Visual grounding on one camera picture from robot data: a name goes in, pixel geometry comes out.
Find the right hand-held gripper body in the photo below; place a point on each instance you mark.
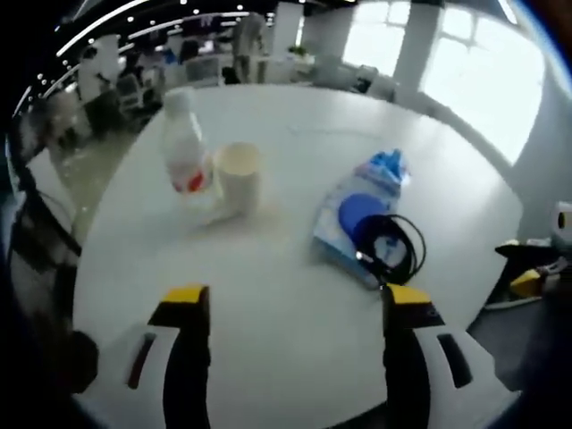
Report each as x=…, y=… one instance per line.
x=564, y=221

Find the clear plastic bottle item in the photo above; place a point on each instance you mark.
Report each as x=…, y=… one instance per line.
x=183, y=147

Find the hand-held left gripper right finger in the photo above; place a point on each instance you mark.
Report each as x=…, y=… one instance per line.
x=404, y=366

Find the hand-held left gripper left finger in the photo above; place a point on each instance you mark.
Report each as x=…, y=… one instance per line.
x=187, y=357

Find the blue plastic package item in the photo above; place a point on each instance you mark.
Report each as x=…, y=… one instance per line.
x=330, y=232

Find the green potted plant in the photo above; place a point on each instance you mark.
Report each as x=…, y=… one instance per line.
x=298, y=51

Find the white paper cup item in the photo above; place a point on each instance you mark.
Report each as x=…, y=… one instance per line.
x=239, y=187

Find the white round table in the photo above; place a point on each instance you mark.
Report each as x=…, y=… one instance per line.
x=277, y=268

